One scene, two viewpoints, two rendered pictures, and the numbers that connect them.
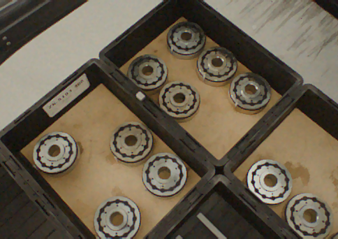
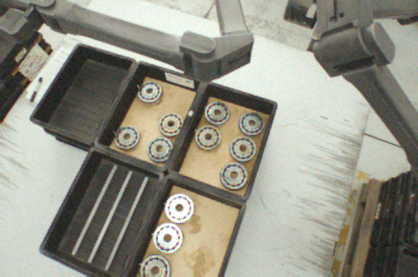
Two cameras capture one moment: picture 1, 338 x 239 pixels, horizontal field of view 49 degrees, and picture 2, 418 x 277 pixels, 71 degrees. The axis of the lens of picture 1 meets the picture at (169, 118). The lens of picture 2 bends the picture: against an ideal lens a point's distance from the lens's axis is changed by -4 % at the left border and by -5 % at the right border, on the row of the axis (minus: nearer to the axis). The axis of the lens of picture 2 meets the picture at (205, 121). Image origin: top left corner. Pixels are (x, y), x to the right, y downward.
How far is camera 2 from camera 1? 55 cm
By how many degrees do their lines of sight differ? 25
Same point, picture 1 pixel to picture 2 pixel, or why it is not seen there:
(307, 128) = (228, 221)
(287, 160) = (201, 215)
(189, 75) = (229, 137)
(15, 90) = not seen: hidden behind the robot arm
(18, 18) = (84, 30)
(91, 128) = (172, 102)
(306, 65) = (292, 214)
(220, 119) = (209, 167)
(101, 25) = (251, 77)
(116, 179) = (149, 128)
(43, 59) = not seen: hidden behind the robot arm
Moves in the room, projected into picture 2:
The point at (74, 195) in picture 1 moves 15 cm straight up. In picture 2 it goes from (133, 112) to (124, 95)
